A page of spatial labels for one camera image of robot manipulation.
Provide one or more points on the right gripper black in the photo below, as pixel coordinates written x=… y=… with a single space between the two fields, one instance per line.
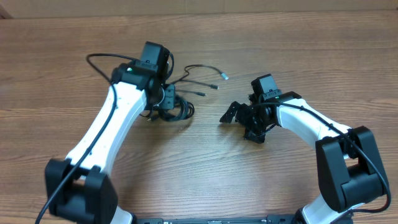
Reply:
x=244 y=115

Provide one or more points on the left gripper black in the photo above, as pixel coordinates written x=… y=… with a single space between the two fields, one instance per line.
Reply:
x=169 y=96

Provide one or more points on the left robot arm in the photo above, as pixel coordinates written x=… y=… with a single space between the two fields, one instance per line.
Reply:
x=79 y=187

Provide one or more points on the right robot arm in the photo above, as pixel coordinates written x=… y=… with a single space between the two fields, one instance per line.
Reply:
x=351 y=176

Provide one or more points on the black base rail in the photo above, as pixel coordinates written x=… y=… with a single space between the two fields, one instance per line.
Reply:
x=214 y=221

